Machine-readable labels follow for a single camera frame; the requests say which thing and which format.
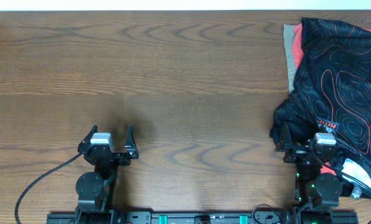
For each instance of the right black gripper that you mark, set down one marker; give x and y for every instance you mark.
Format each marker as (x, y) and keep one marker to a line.
(284, 144)

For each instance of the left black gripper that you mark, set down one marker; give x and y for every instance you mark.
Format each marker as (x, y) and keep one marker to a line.
(131, 153)

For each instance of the black orange-patterned jersey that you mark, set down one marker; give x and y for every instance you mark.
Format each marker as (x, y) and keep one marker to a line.
(337, 103)

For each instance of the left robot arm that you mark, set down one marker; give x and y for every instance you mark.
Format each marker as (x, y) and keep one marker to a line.
(95, 189)

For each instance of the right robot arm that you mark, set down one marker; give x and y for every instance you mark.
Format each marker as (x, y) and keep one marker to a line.
(317, 191)

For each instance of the red printed t-shirt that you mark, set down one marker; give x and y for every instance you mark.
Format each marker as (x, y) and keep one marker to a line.
(322, 45)

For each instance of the grey folded cloth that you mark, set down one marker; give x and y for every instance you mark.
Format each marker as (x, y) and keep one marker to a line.
(288, 38)

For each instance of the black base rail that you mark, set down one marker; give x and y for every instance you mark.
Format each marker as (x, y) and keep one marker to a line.
(259, 216)

